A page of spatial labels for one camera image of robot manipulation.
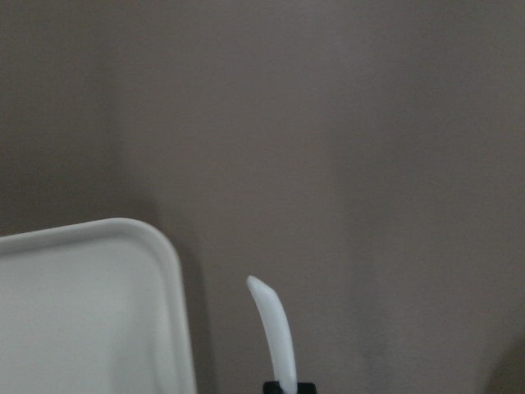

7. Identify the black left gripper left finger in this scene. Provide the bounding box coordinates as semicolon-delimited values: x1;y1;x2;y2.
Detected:
262;381;281;394

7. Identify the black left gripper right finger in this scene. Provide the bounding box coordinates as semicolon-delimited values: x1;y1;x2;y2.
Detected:
297;382;316;394

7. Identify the white ceramic spoon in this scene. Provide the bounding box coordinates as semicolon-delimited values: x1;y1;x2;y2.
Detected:
246;276;298;393

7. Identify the cream rabbit tray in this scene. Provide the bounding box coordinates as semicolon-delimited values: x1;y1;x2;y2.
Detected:
1;218;197;393

